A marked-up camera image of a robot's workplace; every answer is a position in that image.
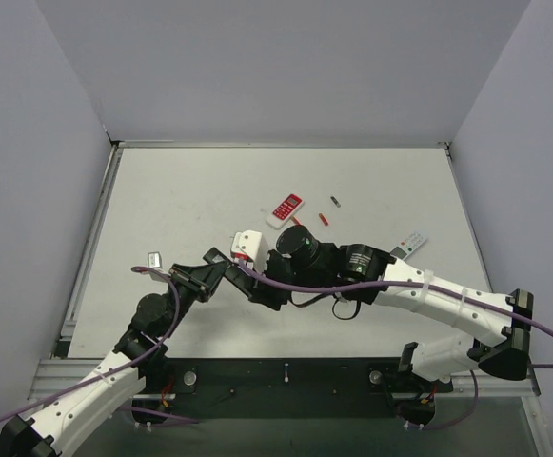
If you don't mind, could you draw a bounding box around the lone grey battery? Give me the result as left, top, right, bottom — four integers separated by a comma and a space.
330, 195, 341, 208

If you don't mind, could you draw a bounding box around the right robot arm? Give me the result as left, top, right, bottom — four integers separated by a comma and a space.
231, 226, 533, 381

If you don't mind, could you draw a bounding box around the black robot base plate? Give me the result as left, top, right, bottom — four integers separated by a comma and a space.
131, 357, 453, 425

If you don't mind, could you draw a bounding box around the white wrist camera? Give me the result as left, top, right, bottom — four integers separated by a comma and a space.
230, 230, 269, 272
148, 251, 163, 269

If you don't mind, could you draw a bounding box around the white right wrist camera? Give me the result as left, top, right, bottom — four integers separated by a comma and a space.
230, 230, 269, 272

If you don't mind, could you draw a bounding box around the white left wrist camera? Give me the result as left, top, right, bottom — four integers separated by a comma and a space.
148, 251, 163, 269

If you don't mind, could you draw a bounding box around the white remote control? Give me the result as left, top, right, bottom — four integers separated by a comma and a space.
391, 231, 427, 260

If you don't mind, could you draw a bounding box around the red and white remote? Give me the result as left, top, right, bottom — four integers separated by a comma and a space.
266, 193, 305, 229

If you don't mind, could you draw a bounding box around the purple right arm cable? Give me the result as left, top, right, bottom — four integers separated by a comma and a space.
237, 259, 553, 432

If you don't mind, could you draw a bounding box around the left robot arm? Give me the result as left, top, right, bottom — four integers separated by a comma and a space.
0, 261, 228, 456

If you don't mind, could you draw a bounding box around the black remote control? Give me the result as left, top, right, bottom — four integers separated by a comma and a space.
203, 248, 264, 303

